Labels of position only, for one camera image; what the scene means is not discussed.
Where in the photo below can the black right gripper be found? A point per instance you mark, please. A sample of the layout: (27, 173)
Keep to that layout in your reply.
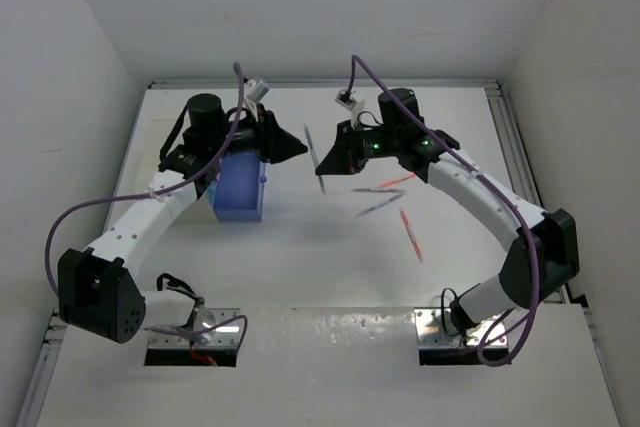
(344, 156)

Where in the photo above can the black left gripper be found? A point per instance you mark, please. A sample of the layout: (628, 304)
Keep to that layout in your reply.
(272, 143)

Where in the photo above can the dark blue gel pen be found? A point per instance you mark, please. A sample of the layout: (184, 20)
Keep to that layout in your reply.
(379, 190)

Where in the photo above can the green gel pen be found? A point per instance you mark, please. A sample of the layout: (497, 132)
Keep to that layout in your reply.
(314, 158)

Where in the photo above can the blue transparent drawer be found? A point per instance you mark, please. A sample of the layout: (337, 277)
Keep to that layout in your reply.
(237, 194)

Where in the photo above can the orange gel pen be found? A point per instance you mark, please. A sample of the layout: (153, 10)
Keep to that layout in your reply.
(396, 181)

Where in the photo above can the pink gel pen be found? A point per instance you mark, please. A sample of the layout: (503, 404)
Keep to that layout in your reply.
(411, 234)

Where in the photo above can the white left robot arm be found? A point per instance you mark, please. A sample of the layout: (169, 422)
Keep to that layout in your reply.
(97, 286)

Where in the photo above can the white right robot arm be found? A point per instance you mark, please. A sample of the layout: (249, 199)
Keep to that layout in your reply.
(541, 247)

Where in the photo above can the white drawer cabinet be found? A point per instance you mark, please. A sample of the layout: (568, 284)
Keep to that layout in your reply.
(156, 134)

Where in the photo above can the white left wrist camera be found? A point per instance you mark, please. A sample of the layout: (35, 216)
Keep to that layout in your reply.
(255, 89)

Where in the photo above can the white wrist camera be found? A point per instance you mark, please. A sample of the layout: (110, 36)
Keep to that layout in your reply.
(353, 102)
(255, 89)

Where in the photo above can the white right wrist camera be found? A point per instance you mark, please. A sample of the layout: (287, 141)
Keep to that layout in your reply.
(353, 102)

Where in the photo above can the aluminium frame rail back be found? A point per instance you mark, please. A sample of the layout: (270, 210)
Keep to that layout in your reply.
(177, 84)

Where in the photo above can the aluminium frame rail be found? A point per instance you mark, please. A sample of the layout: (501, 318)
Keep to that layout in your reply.
(520, 175)
(177, 84)
(50, 349)

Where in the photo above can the aluminium frame rail right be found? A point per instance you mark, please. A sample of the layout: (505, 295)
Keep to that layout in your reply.
(520, 175)

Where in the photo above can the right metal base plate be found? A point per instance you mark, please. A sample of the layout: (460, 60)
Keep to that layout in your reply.
(436, 332)

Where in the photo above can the metal base plate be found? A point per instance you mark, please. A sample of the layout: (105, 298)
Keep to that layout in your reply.
(211, 328)
(436, 332)

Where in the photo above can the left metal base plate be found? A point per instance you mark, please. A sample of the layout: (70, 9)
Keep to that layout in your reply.
(211, 328)

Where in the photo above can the aluminium frame rail left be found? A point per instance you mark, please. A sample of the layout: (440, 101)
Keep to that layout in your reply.
(50, 349)

